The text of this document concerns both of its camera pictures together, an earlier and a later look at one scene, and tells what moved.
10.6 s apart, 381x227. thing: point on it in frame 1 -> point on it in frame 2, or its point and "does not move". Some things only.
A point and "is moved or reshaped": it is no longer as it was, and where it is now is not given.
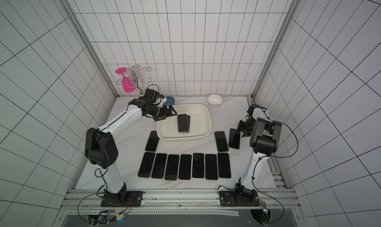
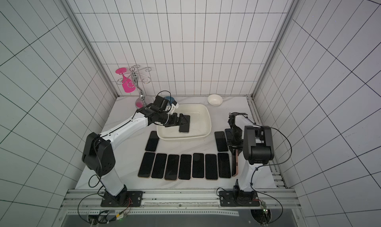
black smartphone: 182,123 is moved or reshaped
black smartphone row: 184,171 does not move
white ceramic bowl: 215,99 does not move
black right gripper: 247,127 -> 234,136
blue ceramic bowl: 169,101 does not move
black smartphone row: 172,166 does not move
